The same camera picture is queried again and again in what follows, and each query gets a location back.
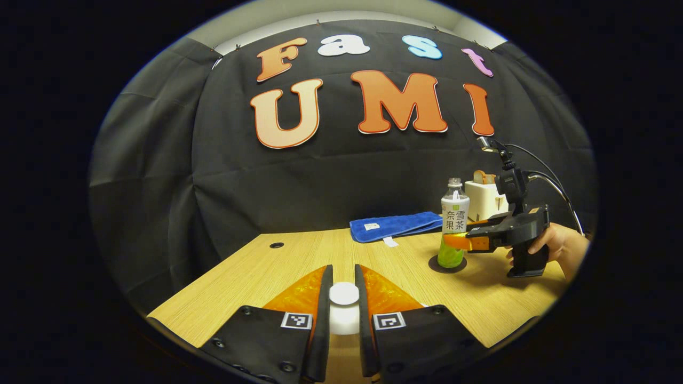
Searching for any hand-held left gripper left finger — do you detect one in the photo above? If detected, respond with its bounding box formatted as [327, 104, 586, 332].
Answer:
[200, 264, 335, 384]

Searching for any clear water bottle green label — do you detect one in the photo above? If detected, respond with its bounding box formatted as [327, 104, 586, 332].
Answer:
[436, 178, 471, 269]

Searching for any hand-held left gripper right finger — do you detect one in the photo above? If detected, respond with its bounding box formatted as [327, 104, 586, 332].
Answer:
[354, 263, 489, 384]

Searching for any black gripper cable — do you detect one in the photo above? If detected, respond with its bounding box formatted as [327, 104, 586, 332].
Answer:
[526, 171, 585, 236]
[504, 143, 586, 235]

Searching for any blue folded towel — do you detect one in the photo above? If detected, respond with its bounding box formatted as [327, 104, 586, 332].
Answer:
[350, 211, 443, 247]

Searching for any white toaster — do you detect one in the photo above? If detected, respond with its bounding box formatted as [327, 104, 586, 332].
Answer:
[464, 180, 509, 222]

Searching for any dark round coaster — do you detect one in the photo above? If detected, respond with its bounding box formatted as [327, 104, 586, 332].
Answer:
[428, 254, 468, 274]

